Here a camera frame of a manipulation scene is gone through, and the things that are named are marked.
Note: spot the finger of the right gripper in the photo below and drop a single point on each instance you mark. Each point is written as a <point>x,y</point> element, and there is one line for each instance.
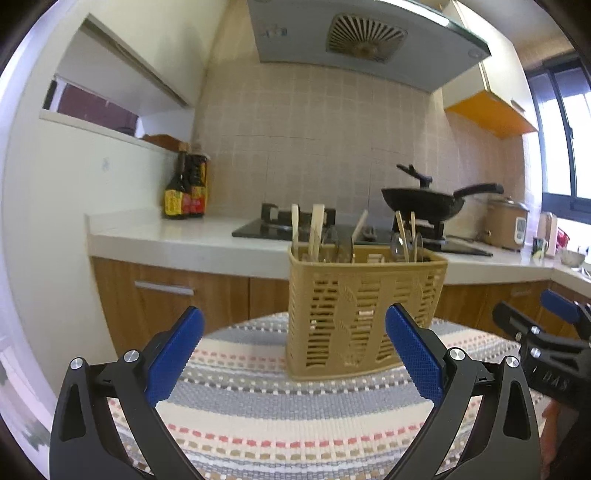
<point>526,332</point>
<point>572,312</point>

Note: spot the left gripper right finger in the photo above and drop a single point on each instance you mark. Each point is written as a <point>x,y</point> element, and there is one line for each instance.
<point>504,441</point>

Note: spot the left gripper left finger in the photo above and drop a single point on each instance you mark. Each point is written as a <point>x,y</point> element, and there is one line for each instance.
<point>84,442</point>

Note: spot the wooden chopstick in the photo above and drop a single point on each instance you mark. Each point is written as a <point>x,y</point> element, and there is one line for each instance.
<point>402,232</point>
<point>358,229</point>
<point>295,224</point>
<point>315,236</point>

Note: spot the clear grey plastic spoon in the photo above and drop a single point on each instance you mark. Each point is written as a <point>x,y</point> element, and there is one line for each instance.
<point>397,248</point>

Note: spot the person's right hand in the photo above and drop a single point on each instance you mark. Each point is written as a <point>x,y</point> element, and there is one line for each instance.
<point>559,419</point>

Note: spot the green patterned mug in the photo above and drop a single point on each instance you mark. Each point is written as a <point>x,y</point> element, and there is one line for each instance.
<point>539,248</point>

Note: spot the white electric kettle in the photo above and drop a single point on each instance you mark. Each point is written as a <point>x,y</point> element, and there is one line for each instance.
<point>548,230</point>

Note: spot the tan rice cooker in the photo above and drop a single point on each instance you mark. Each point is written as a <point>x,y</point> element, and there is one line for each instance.
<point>506,223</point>

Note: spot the black wok pan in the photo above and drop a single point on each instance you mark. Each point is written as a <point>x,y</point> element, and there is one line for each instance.
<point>431,205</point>

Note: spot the striped woven table cloth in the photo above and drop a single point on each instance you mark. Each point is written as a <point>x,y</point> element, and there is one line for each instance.
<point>236,414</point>

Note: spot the tan plastic utensil basket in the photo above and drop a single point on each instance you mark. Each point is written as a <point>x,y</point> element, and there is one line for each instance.
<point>337,311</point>

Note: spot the clear ribbed plastic spoon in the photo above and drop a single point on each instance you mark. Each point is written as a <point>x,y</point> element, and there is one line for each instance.
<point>329,248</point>

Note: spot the black gas stove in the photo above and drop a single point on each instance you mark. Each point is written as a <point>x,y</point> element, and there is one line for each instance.
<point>275,224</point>

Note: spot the dark soy sauce bottle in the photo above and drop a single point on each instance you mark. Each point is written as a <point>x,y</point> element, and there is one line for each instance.
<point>176,199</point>

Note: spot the grey range hood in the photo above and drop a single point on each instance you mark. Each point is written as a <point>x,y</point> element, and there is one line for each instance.
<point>401,41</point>

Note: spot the red label sauce bottle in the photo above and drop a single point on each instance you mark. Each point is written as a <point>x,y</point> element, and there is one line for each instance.
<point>196,172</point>

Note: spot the black window frame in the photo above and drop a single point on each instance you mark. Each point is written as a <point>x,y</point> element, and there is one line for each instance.
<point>560,89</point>

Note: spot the orange wall cabinet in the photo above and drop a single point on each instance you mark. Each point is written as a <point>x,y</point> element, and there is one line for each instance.
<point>495,93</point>

